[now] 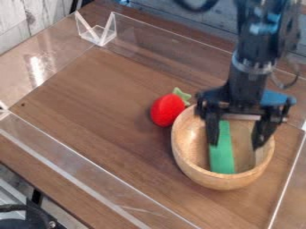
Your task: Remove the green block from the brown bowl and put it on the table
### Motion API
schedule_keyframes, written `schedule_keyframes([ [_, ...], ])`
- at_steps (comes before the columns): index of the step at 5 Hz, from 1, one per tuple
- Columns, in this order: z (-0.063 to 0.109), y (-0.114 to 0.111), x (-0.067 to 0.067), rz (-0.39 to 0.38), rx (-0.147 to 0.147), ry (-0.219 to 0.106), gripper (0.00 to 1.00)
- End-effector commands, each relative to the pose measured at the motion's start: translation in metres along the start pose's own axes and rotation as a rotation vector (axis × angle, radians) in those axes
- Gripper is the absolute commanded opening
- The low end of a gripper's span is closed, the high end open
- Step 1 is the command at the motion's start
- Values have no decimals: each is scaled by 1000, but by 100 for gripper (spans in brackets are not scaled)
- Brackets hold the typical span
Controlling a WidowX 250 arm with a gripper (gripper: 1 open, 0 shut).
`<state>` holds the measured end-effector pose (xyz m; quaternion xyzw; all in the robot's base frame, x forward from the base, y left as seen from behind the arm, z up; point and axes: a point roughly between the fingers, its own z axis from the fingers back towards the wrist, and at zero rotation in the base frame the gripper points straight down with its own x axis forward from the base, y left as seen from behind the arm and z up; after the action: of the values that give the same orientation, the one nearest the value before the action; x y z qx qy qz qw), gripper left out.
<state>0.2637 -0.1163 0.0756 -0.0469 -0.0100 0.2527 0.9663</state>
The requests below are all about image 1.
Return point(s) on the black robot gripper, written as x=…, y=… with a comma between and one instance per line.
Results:
x=243, y=96

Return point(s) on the green rectangular block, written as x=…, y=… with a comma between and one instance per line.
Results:
x=220, y=153

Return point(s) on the brown wooden bowl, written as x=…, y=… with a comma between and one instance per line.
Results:
x=191, y=153

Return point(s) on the red toy strawberry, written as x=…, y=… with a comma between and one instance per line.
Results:
x=168, y=106

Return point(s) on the clear acrylic front barrier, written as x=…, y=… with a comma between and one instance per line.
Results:
x=129, y=181

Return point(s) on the black clamp with screw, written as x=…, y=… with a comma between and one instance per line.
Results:
x=39, y=219

